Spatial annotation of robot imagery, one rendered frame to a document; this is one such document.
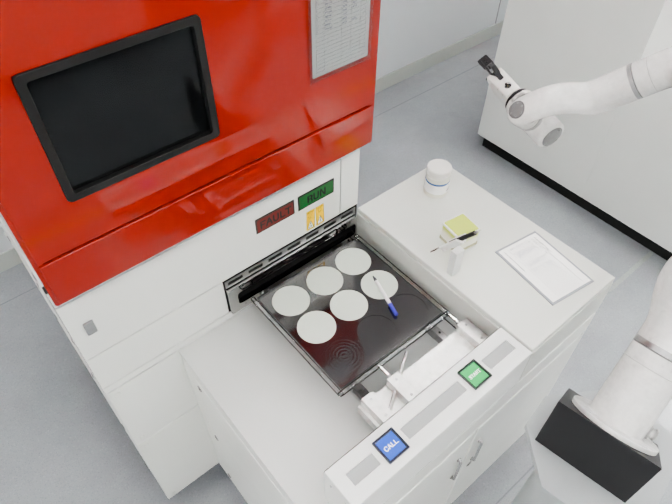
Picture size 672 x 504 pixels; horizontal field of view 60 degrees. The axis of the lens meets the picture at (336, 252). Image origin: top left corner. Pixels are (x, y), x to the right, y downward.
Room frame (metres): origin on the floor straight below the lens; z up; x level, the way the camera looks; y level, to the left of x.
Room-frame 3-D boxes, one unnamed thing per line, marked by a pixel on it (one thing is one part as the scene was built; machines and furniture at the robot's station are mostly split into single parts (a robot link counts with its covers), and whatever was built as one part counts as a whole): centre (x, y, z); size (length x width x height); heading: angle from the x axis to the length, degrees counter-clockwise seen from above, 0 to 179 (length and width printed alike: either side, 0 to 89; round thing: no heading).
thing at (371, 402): (0.61, -0.10, 0.89); 0.08 x 0.03 x 0.03; 40
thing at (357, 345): (0.91, -0.04, 0.90); 0.34 x 0.34 x 0.01; 40
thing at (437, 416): (0.59, -0.22, 0.89); 0.55 x 0.09 x 0.14; 130
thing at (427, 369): (0.71, -0.22, 0.87); 0.36 x 0.08 x 0.03; 130
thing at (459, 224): (1.07, -0.33, 1.00); 0.07 x 0.07 x 0.07; 32
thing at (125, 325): (0.95, 0.26, 1.02); 0.82 x 0.03 x 0.40; 130
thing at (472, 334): (0.82, -0.35, 0.89); 0.08 x 0.03 x 0.03; 40
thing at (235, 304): (1.06, 0.11, 0.89); 0.44 x 0.02 x 0.10; 130
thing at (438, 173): (1.28, -0.29, 1.01); 0.07 x 0.07 x 0.10
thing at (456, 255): (0.98, -0.29, 1.03); 0.06 x 0.04 x 0.13; 40
